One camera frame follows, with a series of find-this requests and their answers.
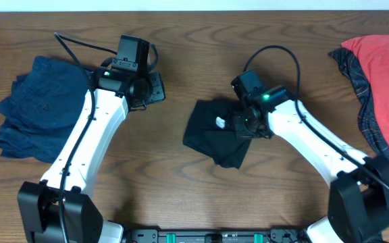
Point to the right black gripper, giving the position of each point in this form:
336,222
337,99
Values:
240,131

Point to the folded navy blue shorts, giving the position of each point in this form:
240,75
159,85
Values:
42,109

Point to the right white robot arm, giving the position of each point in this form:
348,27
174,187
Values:
358,204

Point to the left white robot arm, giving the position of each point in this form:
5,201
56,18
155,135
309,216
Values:
60,207

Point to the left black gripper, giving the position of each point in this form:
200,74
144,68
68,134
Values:
158,90

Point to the black t-shirt with logo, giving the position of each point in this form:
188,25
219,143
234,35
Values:
202,134

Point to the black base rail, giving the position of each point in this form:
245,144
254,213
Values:
215,236

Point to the black patterned garment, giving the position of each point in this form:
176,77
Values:
350,67

